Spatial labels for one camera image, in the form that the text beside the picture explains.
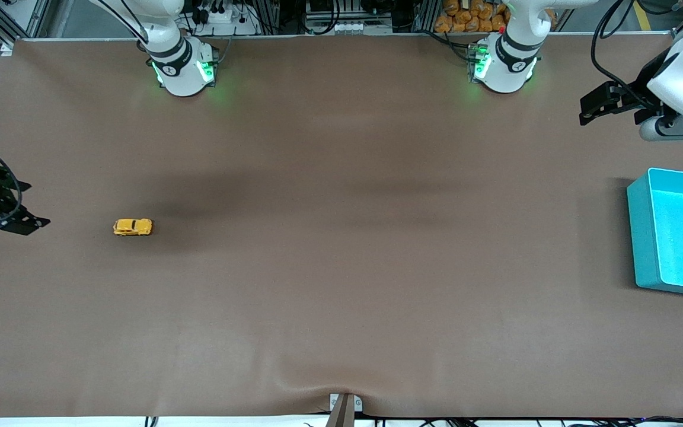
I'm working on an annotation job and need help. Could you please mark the silver clamp bracket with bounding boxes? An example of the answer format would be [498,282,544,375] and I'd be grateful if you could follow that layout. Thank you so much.
[330,393,363,413]

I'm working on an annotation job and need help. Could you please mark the white connector strip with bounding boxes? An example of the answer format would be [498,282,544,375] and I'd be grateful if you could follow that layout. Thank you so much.
[334,21,379,34]

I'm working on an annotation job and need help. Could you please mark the white power strip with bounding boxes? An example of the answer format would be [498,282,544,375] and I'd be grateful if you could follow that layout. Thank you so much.
[190,0,259,36]

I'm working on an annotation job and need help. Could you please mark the aluminium frame post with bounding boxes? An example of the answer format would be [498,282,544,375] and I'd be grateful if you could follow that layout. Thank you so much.
[0,0,53,43]

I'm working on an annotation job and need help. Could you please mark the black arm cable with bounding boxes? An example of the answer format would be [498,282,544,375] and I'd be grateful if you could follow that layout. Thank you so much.
[0,145,23,223]
[591,0,662,110]

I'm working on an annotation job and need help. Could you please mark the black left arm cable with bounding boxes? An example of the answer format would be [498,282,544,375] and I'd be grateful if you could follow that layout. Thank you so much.
[591,0,662,110]

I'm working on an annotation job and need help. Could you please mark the grey arm base connector plate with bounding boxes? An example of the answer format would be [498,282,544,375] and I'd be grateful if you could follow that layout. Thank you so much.
[467,43,491,82]

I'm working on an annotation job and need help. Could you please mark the teal plastic storage box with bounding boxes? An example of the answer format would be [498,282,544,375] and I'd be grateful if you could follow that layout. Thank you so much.
[627,168,683,299]

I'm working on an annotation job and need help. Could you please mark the yellow beetle toy car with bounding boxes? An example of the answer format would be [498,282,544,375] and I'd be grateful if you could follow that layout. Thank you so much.
[113,218,154,237]

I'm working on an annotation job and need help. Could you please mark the brown table mat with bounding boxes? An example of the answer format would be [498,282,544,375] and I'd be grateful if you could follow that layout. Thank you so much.
[0,33,683,419]

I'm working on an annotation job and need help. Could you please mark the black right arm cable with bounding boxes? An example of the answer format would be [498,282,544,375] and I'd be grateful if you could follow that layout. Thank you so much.
[0,145,23,223]

